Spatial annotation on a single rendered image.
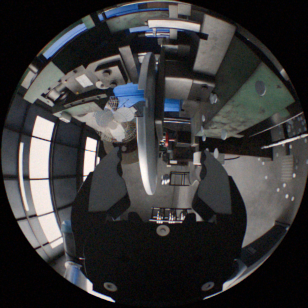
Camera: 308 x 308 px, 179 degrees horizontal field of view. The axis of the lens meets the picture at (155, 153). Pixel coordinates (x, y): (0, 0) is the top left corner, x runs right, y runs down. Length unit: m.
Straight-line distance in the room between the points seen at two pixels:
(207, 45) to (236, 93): 0.11
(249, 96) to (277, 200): 0.73
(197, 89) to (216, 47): 0.13
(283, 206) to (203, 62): 0.83
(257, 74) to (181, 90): 0.20
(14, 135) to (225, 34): 3.65
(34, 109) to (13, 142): 1.17
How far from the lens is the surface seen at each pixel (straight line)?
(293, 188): 0.80
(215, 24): 0.23
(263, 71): 0.18
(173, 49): 0.35
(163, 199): 7.16
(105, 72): 0.34
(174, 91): 0.29
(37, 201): 4.04
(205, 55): 0.25
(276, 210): 0.87
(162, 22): 0.23
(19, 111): 3.65
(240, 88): 0.20
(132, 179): 7.14
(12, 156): 3.56
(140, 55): 0.41
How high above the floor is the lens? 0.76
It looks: 4 degrees up
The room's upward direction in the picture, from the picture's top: 86 degrees counter-clockwise
